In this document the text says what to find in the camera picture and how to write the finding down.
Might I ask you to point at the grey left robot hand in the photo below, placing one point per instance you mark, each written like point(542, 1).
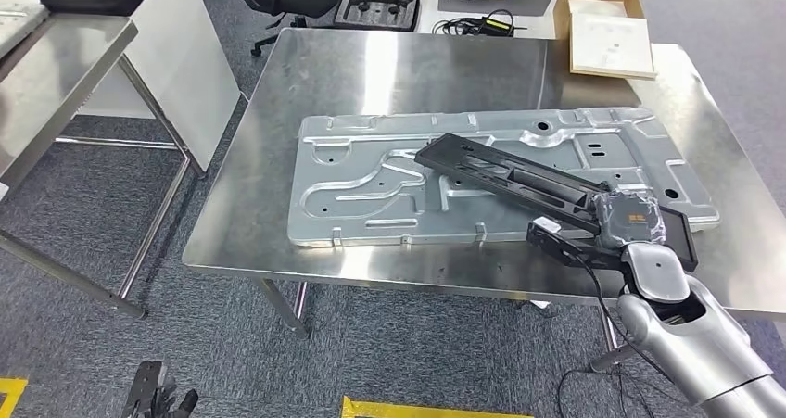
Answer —
point(175, 406)

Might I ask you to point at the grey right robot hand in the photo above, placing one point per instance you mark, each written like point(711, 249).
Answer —
point(629, 219)

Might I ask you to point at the long black plastic part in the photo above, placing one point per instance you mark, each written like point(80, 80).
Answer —
point(466, 160)

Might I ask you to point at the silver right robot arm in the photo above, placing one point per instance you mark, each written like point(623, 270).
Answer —
point(694, 341)

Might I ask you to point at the stainless steel workbench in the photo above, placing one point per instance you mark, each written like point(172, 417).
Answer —
point(368, 71)

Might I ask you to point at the open cardboard box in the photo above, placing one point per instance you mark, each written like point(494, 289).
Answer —
point(608, 44)

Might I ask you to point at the stamped silver metal panel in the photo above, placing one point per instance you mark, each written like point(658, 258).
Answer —
point(18, 25)
point(368, 219)

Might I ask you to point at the black foam insert tray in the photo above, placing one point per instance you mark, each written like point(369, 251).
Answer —
point(377, 7)

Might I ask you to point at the plain white cabinet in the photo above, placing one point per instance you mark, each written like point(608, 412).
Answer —
point(184, 65)

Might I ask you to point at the stainless steel table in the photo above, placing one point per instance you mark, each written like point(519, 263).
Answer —
point(61, 65)

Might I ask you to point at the black perforated bracket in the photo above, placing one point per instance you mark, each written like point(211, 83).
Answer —
point(141, 387)

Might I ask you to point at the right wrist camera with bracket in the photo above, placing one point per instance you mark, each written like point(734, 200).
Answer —
point(552, 240)

